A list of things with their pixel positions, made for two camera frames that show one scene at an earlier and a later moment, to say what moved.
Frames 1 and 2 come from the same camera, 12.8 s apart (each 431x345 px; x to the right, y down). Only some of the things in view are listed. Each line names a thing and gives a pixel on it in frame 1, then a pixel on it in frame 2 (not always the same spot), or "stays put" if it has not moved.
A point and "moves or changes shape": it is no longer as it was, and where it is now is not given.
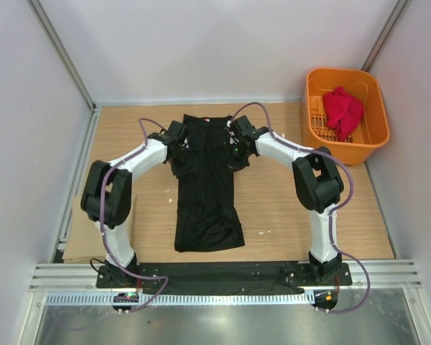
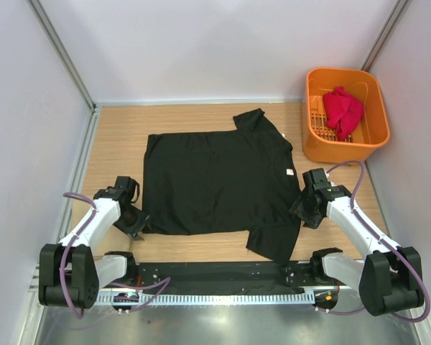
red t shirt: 343,112 stays put
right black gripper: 235,165 to 311,221
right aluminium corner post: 385,32 stays put
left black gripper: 188,167 to 143,220
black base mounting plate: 320,272 stays put
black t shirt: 207,213 moves or changes shape
